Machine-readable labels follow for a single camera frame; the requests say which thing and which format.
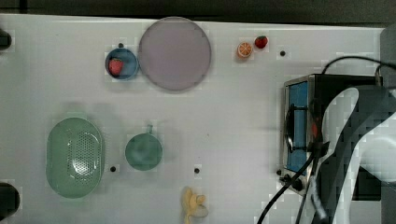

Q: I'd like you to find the black cylinder upper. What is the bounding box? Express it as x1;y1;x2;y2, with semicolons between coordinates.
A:
0;30;12;50

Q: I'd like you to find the peeled toy banana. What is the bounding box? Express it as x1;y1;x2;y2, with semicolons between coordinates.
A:
181;187;208;224

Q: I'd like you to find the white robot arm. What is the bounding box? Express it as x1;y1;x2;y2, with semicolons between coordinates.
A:
296;86;395;224

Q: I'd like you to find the green oval colander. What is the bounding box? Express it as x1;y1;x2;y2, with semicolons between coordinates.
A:
46;118;105;199

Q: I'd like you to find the green metal pot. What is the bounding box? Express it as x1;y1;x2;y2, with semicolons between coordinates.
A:
125;124;163;171

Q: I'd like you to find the grey round plate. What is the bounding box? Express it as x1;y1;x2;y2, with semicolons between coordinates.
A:
138;17;211;91

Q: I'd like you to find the red toy strawberry in bowl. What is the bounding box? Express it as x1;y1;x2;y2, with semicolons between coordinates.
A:
108;58;124;77

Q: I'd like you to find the small blue bowl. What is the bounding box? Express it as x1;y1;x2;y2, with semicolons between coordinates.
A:
105;48;139;80

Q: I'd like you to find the black toaster oven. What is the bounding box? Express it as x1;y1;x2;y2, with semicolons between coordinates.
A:
281;74;377;200

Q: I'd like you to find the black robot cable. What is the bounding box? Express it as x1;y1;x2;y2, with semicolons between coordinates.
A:
256;55;396;224

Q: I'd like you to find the orange slice toy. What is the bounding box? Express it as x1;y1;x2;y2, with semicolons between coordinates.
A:
236;42;253;59

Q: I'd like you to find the black cylinder lower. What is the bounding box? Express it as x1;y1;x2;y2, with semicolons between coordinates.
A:
0;183;21;220

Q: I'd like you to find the black cylinder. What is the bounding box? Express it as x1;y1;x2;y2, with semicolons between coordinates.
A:
0;30;12;50
0;183;21;220

